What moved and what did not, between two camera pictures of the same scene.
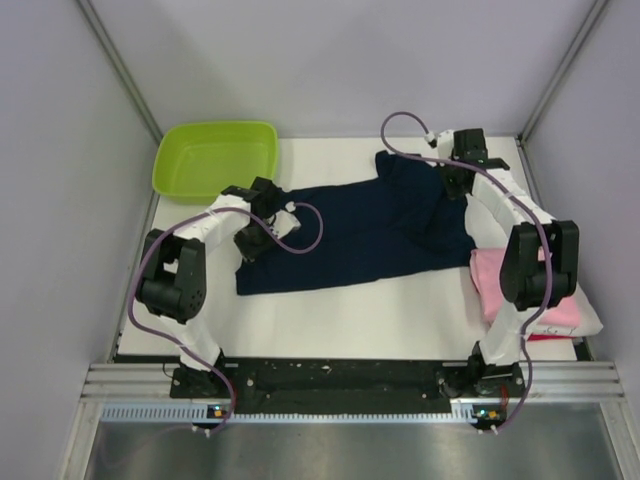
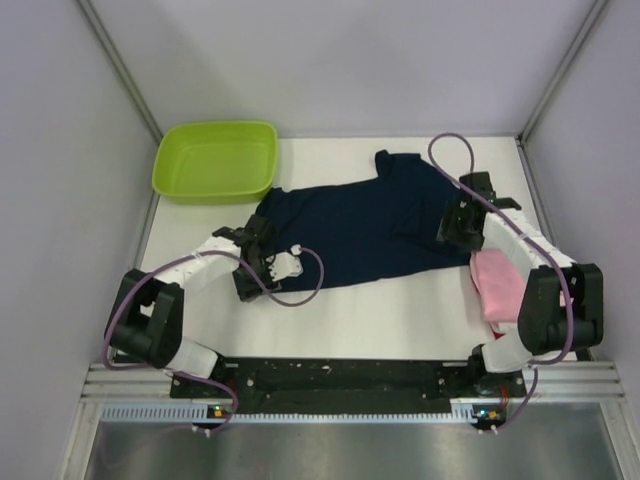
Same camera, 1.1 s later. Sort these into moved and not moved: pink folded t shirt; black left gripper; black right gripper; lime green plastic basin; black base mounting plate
Moved: black left gripper; black right gripper
Not moved: pink folded t shirt; black base mounting plate; lime green plastic basin
